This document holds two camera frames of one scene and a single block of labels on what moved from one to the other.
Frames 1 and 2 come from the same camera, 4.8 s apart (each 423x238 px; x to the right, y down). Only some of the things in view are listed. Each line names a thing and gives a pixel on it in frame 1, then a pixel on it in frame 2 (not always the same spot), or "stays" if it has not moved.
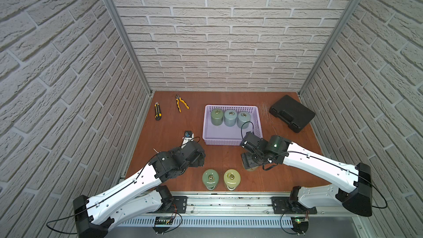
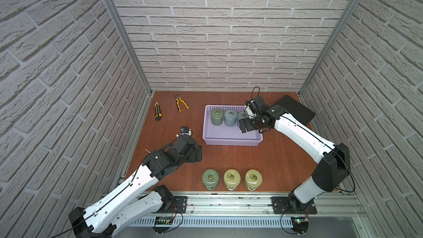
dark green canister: x=210 y=178 stays
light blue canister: x=243 y=117 stays
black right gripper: x=247 y=162 -> x=248 y=126
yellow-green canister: x=232 y=178 stays
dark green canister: x=217 y=117 stays
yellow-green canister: x=250 y=169 -> x=253 y=179
